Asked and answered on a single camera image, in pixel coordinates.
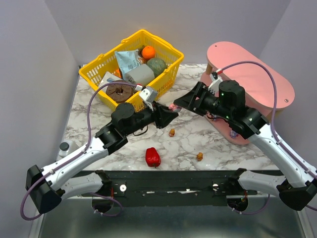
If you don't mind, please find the purple bunny toy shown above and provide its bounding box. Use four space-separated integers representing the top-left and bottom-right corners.
229 130 239 139

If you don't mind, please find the red bell pepper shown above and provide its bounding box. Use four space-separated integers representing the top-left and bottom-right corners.
145 147 161 167

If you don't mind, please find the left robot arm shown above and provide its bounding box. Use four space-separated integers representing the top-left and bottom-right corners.
25 102 178 214

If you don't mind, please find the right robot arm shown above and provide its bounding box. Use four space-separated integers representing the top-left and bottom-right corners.
174 80 317 211

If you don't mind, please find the pink three-tier shelf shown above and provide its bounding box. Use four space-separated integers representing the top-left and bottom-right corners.
200 41 295 146

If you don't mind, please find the orange bear toy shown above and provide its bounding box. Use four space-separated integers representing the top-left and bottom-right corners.
169 129 175 137
196 152 203 161

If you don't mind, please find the grey paper towel roll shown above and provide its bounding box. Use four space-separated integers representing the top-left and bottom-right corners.
124 64 155 86

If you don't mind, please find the green melon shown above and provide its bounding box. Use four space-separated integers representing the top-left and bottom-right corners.
146 58 167 78

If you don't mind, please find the orange fruit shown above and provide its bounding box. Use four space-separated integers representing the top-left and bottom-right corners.
142 46 156 60
115 69 121 77

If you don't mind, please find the light blue chips bag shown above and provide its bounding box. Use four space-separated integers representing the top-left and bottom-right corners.
114 50 142 77

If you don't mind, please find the yellow plastic shopping basket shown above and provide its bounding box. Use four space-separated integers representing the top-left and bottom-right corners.
79 29 184 111

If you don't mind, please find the white bottle black cap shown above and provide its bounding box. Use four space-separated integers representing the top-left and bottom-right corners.
58 139 79 158

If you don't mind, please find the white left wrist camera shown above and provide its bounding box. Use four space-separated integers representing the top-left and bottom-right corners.
139 86 158 111

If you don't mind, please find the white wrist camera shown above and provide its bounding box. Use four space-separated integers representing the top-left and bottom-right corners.
208 69 223 95
139 86 158 111

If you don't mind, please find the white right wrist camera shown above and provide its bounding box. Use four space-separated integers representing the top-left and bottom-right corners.
208 69 223 95

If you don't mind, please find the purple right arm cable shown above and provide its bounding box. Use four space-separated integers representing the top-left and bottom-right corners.
212 61 317 215

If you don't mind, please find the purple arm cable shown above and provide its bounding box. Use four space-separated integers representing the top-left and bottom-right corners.
212 61 317 215
20 82 142 221

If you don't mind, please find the white package blue handle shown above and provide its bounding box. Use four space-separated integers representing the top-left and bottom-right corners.
98 71 121 88

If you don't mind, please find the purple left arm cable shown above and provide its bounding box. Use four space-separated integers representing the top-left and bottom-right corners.
20 82 142 221

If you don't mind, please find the black mounting rail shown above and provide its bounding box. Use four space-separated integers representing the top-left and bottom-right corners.
81 170 258 208

